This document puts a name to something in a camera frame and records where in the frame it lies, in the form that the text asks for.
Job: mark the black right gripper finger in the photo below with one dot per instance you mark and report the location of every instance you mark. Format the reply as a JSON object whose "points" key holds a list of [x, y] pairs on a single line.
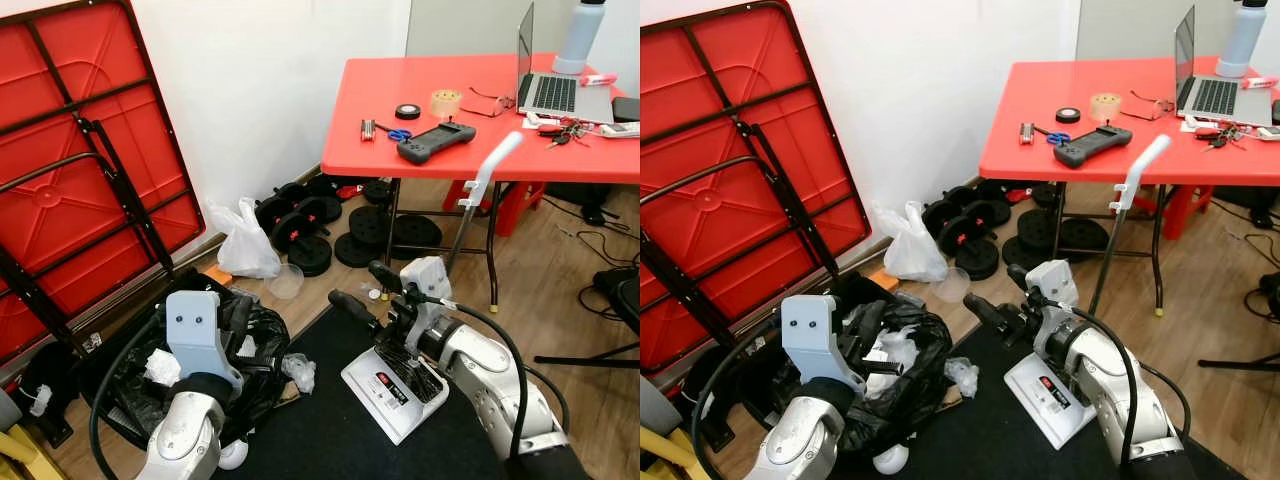
{"points": [[1019, 279], [355, 308], [385, 278], [987, 309]]}

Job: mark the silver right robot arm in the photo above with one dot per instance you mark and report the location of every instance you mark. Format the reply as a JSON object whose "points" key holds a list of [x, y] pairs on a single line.
{"points": [[480, 360], [1095, 365]]}

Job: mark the black floor mat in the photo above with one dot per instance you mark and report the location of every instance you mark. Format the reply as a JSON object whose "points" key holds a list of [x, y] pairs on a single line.
{"points": [[980, 450], [300, 440]]}

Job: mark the black floor stand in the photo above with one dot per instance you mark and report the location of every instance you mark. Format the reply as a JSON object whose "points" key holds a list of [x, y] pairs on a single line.
{"points": [[1265, 295], [615, 295]]}

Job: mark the white tissue wad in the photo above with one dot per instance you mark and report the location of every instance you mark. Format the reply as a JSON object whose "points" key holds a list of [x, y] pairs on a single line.
{"points": [[890, 350], [162, 368]]}

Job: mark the black weight plate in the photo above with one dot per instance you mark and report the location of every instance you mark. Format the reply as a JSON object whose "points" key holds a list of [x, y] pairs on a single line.
{"points": [[977, 262], [1022, 255], [357, 252], [1083, 236], [415, 232], [310, 257], [1038, 226], [370, 222]]}

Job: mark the clear plastic cup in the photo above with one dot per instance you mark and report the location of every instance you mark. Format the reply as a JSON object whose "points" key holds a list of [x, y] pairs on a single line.
{"points": [[950, 288], [285, 285]]}

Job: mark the black trash bag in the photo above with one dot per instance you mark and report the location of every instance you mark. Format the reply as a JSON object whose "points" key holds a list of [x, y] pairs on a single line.
{"points": [[925, 350], [130, 390]]}

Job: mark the small orange box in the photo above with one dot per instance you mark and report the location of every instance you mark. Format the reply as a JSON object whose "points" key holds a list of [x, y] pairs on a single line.
{"points": [[879, 280], [218, 275]]}

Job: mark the crumpled white paper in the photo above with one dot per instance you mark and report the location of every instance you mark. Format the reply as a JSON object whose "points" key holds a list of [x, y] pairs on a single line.
{"points": [[962, 378], [300, 372]]}

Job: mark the white plastic bag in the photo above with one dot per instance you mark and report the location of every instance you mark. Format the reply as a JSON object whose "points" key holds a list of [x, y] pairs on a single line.
{"points": [[245, 250], [910, 255]]}

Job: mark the black dumbbell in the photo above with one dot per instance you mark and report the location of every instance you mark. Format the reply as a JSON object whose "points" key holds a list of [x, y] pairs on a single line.
{"points": [[942, 215], [275, 215]]}

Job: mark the small silver multitool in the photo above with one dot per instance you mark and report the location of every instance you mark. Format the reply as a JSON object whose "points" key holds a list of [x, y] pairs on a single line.
{"points": [[1026, 133], [368, 130]]}

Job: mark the black game controller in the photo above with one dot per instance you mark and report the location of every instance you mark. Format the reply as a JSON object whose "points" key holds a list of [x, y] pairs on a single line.
{"points": [[435, 140], [1092, 144]]}

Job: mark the black tape roll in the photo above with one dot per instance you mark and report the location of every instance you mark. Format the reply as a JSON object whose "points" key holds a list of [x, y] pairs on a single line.
{"points": [[399, 112], [1060, 115]]}

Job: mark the clear tape roll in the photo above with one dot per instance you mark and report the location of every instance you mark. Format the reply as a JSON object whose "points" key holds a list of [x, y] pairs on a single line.
{"points": [[1096, 108], [436, 105]]}

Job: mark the red table with black legs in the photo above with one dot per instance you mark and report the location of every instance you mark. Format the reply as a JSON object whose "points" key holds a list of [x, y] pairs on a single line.
{"points": [[380, 85], [1030, 90]]}

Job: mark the brown framed glasses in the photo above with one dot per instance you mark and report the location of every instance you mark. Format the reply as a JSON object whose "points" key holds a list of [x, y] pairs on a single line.
{"points": [[1158, 110], [498, 106]]}

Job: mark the black power adapter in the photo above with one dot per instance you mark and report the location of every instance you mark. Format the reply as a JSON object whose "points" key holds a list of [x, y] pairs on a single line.
{"points": [[1262, 217], [594, 215]]}

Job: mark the folded red plastic table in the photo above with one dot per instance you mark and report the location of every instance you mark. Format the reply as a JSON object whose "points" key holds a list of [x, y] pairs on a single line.
{"points": [[60, 200], [700, 200]]}

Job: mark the grey folded foam mat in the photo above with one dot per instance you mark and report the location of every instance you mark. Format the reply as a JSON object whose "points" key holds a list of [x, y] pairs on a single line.
{"points": [[9, 410], [652, 405]]}

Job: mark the bunch of keys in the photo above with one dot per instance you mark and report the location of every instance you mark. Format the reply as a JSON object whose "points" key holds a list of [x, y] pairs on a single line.
{"points": [[1225, 135], [568, 130]]}

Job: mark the grey open laptop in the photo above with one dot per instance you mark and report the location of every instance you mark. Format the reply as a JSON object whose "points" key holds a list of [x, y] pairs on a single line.
{"points": [[560, 95], [1215, 97]]}

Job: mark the white remote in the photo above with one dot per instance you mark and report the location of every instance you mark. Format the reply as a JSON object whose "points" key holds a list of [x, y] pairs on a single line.
{"points": [[1270, 133], [620, 130]]}

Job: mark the pink and white tube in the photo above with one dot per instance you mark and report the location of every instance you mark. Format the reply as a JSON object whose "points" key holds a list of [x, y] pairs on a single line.
{"points": [[598, 79], [1262, 81]]}

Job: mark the grey water bottle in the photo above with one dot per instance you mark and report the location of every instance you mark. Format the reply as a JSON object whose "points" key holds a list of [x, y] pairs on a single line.
{"points": [[578, 40], [1240, 40]]}

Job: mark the grey wall panel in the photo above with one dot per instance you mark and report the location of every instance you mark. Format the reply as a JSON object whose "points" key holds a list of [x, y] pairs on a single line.
{"points": [[1130, 25], [460, 25]]}

